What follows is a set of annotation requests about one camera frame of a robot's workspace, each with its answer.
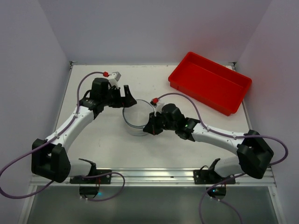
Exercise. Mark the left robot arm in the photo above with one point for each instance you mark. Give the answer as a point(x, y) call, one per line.
point(50, 156)

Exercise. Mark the aluminium front rail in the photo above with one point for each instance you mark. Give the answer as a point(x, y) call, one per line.
point(161, 177)

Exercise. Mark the red plastic bin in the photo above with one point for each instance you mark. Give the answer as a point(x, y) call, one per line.
point(210, 83)

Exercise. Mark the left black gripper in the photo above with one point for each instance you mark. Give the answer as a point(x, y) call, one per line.
point(122, 98)

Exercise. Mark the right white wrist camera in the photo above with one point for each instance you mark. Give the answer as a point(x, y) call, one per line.
point(157, 104)

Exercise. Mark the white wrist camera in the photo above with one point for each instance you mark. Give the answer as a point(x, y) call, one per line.
point(114, 78)
point(157, 104)

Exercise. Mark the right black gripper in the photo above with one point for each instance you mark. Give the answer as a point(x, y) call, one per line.
point(154, 123)

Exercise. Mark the white mesh laundry bag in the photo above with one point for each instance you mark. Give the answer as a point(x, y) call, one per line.
point(136, 117)

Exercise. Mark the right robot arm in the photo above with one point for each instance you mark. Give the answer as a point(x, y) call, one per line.
point(251, 154)

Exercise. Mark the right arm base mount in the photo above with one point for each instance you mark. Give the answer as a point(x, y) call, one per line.
point(211, 180)

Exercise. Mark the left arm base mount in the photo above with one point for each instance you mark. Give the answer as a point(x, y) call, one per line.
point(90, 188)

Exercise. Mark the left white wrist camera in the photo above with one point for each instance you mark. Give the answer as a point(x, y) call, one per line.
point(114, 78)

